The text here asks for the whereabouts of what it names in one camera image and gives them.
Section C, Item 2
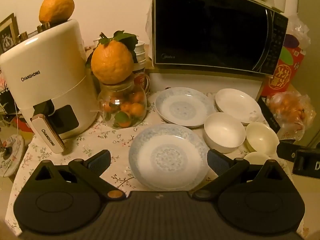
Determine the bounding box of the large white bowl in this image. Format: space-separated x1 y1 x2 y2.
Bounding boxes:
203 112 246 153

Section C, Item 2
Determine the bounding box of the small cream bowl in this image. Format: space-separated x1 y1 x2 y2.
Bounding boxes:
243 151 272 165
245 122 280 155

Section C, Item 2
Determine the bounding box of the orange pomelo with leaves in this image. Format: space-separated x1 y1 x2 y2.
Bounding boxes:
86 30 139 83

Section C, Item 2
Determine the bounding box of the white plate with swirl print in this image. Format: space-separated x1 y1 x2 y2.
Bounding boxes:
214 88 263 126

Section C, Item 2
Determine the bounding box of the stack of paper cups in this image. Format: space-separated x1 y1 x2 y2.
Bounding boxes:
133 40 147 72

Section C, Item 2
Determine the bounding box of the clear plastic bag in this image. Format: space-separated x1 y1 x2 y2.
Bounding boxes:
287 15 312 53

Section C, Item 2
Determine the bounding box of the red mug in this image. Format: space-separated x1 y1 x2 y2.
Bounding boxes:
132 72 151 93

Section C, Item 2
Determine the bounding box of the picture frame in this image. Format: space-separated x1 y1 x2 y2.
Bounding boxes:
0 13 20 55

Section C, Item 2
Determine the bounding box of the floral tablecloth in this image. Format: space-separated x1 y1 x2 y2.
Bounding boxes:
4 80 309 240

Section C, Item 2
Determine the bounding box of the orange pomelo with stem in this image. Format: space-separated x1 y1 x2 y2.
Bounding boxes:
38 0 75 24

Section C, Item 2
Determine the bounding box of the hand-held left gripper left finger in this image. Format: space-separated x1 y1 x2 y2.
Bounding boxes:
31 149 127 202

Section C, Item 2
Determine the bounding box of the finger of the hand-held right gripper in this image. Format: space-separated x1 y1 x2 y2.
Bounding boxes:
276 141 299 159

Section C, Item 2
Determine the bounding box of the plastic bag of oranges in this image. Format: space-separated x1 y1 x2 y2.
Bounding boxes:
266 91 313 141

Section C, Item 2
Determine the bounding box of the red gift box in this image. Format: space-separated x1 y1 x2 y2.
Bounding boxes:
260 33 307 97

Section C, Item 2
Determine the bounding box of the white air fryer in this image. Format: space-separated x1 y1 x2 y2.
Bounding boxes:
0 19 99 155

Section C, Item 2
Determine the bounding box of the glass jar of kumquats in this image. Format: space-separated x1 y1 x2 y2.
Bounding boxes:
97 76 148 129

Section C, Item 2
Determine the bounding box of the black microwave oven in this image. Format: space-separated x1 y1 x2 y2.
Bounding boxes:
146 0 289 76

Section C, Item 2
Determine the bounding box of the blue patterned plate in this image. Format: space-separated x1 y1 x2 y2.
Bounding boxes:
128 123 210 191
155 87 217 128

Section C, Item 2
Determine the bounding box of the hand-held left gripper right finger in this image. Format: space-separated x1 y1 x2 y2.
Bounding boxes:
191 149 288 202

